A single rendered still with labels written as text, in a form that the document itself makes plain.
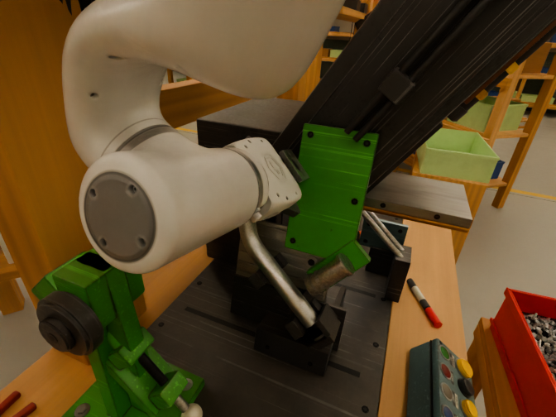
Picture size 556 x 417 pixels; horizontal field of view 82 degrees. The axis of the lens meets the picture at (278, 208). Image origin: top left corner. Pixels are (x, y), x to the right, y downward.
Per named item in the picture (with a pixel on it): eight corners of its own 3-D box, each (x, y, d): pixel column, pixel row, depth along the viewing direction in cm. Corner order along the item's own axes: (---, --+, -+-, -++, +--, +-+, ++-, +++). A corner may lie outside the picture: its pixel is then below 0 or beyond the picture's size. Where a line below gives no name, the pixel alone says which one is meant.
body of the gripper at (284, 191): (284, 208, 33) (312, 192, 43) (230, 127, 33) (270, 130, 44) (233, 242, 36) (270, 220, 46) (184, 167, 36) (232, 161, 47)
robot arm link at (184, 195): (170, 188, 35) (229, 245, 34) (47, 213, 23) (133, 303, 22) (207, 125, 32) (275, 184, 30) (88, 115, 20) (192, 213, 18)
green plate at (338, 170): (356, 249, 59) (381, 134, 54) (350, 266, 51) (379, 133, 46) (298, 234, 63) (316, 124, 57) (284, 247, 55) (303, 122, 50)
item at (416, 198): (459, 197, 69) (463, 184, 67) (467, 234, 56) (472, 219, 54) (290, 165, 81) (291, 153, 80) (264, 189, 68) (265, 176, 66)
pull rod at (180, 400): (207, 415, 44) (204, 390, 41) (195, 436, 41) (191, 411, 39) (174, 399, 46) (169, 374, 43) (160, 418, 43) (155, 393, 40)
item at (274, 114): (313, 218, 97) (325, 103, 81) (274, 280, 73) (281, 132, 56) (258, 204, 103) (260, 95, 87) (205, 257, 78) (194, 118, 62)
